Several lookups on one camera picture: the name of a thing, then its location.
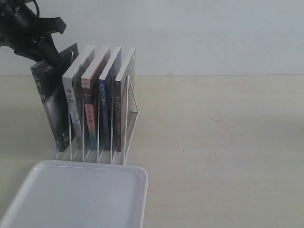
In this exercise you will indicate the white plastic tray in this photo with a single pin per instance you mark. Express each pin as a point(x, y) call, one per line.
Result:
point(67, 194)

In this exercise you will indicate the dark brown book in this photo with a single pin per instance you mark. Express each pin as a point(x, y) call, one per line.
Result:
point(127, 69)

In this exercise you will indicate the blue moon book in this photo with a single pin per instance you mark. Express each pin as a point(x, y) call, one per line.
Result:
point(106, 78)

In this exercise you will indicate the white wire book rack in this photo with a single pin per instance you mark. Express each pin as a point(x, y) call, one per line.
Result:
point(112, 155)

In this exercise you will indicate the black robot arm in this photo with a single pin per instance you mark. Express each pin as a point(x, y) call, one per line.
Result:
point(20, 4)

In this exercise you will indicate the pink red book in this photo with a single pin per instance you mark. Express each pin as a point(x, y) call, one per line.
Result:
point(90, 86)

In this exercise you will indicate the black book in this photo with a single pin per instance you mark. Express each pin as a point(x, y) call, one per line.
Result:
point(50, 87)

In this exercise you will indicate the grey white book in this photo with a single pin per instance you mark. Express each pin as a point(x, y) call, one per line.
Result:
point(73, 88)

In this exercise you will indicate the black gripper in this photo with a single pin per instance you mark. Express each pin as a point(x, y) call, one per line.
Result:
point(30, 36)

